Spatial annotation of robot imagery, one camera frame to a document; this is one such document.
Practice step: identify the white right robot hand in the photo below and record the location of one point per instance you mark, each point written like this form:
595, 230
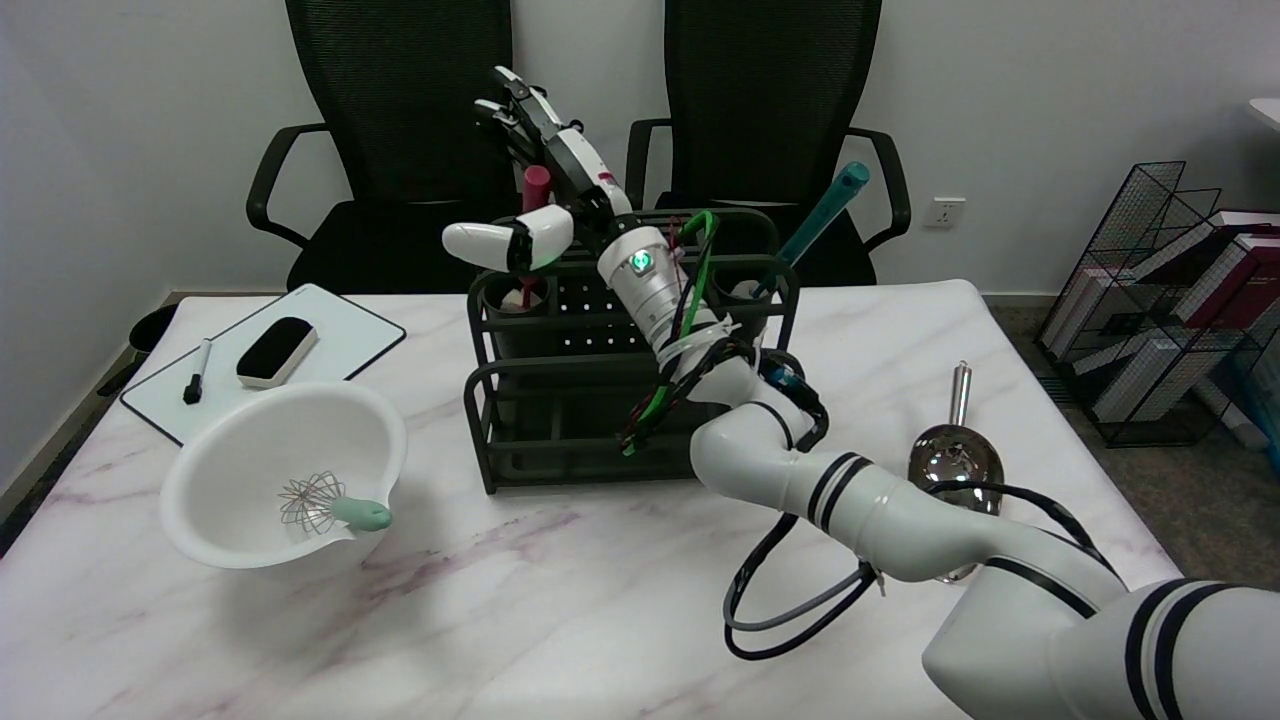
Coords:
575, 165

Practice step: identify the pink sponge bottle brush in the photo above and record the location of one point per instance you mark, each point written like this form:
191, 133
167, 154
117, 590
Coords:
536, 188

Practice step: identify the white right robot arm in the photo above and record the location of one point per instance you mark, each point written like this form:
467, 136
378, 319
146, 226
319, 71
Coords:
870, 510

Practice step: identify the teal bottle brush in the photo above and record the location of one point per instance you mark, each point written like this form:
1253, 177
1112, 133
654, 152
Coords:
822, 218

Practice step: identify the black mesh office chair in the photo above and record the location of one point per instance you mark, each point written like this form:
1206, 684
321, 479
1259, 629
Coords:
400, 110
770, 100

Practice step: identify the dark green dish rack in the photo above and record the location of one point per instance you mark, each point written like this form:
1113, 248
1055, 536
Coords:
560, 420

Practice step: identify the small white whiteboard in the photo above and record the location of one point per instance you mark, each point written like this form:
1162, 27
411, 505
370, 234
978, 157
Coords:
340, 335

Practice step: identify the black whiteboard eraser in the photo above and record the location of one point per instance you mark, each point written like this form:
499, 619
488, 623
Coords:
275, 350

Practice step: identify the white plastic mixing bowl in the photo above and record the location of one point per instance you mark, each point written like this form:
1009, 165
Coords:
250, 450

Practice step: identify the black whiteboard marker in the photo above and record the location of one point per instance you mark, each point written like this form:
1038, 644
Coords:
197, 375

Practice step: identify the shiny metal scoop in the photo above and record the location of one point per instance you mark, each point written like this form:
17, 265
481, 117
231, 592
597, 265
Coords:
955, 465

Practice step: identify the white book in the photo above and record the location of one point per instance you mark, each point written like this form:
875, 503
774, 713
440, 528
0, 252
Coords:
1140, 375

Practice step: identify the dark maroon book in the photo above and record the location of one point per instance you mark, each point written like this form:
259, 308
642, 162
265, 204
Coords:
1245, 275

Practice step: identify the white table corner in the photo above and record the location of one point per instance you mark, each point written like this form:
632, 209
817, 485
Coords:
1268, 110

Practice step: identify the white wall power outlet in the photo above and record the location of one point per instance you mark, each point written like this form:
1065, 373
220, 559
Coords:
944, 212

